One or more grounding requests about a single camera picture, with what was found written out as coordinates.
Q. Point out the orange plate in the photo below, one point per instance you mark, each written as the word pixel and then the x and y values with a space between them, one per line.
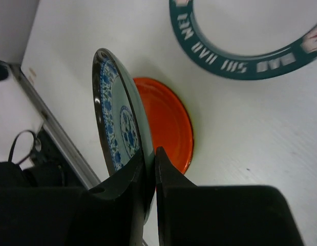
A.
pixel 170 124

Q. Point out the white plate green rim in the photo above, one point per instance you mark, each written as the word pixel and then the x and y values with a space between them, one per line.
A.
pixel 246 40

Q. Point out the aluminium table frame rail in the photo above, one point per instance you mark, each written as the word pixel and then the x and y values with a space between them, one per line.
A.
pixel 71 154

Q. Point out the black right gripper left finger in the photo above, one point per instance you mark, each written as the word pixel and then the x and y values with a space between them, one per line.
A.
pixel 111 213

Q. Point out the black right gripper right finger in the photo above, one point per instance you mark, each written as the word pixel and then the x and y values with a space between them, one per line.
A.
pixel 219 215

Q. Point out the blue floral plate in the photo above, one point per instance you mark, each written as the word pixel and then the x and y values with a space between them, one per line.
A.
pixel 121 119

